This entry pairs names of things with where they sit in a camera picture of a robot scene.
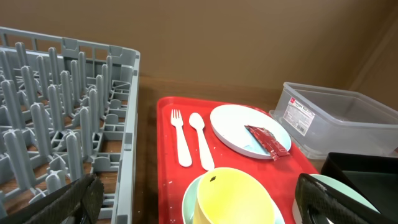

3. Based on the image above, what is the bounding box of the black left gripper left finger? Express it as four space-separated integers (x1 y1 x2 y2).
1 174 104 224

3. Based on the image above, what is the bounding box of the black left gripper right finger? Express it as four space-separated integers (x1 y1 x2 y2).
294 173 398 224

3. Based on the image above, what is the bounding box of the mint green bowl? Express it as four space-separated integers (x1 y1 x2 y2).
292 174 381 224

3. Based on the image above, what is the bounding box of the red ketchup packet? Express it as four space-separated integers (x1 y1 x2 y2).
245 125 290 161

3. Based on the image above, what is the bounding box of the yellow plastic cup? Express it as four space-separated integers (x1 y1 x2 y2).
193 167 275 224

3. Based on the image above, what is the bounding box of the white plastic fork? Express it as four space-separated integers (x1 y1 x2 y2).
170 109 192 167

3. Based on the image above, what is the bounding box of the white plastic spoon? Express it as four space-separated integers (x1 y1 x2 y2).
189 113 215 171

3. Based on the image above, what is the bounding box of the black waste tray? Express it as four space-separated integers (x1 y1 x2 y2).
321 152 397 223

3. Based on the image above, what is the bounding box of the grey dishwasher rack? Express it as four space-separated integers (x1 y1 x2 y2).
1 27 141 223

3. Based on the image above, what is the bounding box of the clear plastic bin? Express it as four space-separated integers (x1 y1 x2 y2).
270 82 397 159

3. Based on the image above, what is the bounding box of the light blue plate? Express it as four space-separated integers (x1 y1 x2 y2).
210 104 292 159

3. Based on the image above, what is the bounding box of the red plastic tray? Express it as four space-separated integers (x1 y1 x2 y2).
157 96 317 223

